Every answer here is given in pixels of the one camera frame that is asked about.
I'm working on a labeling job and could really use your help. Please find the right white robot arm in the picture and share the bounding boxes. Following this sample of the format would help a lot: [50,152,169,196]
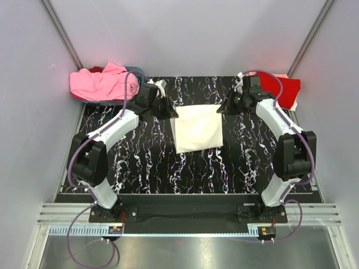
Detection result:
[217,71,317,222]

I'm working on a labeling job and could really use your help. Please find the folded red t shirt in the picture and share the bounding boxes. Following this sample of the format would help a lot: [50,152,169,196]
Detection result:
[256,72,301,110]

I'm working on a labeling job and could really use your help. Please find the aluminium frame rail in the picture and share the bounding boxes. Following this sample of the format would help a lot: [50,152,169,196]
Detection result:
[37,203,341,226]

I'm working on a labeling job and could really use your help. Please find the pink crumpled t shirt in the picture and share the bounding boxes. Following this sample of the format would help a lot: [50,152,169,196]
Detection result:
[69,61,140,102]

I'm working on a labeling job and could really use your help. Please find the folded light pink t shirt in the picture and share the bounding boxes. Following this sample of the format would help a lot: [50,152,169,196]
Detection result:
[274,74,288,78]

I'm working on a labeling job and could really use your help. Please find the teal plastic laundry basket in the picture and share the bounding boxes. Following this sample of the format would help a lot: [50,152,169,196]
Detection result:
[72,66,146,106]

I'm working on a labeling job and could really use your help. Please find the right aluminium corner post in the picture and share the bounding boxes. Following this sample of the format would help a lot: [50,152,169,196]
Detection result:
[287,0,336,77]

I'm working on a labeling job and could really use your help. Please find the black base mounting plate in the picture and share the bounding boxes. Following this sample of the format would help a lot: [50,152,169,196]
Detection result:
[54,192,322,235]

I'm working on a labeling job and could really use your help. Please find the left aluminium corner post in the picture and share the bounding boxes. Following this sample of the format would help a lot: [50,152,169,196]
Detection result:
[39,0,84,69]

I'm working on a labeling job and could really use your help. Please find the white slotted cable duct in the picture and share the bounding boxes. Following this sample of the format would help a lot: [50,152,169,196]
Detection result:
[49,225,123,236]

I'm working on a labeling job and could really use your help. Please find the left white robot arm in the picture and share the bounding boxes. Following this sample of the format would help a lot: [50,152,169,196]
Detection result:
[67,80,178,222]

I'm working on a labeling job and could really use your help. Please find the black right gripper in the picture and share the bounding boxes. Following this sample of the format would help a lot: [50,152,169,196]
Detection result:
[217,88,248,115]

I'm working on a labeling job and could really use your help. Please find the red t shirt in basket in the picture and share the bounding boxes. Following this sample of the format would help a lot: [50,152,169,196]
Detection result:
[89,66,103,73]

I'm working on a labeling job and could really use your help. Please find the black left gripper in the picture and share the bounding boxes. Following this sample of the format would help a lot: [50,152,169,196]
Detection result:
[149,94,178,120]

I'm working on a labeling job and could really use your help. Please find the aluminium corner post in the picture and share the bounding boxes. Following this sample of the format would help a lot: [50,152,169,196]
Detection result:
[287,0,336,77]
[39,0,84,69]

